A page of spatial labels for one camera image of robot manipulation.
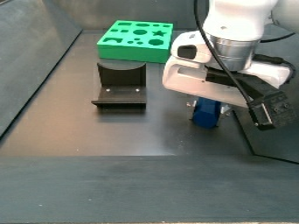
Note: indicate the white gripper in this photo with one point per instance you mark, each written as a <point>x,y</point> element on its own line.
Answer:
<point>187,66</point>

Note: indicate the blue hexagonal prism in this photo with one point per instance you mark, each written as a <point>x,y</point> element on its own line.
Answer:
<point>205,113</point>

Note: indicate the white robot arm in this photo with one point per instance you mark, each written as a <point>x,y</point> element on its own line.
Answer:
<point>215,54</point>

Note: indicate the black angled holder stand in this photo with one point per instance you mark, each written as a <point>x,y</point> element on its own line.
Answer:
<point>121,86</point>

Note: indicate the green shape sorter block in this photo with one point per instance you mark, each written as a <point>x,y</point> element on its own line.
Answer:
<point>137,41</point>

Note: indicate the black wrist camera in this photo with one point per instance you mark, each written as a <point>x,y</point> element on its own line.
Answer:
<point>269,108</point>

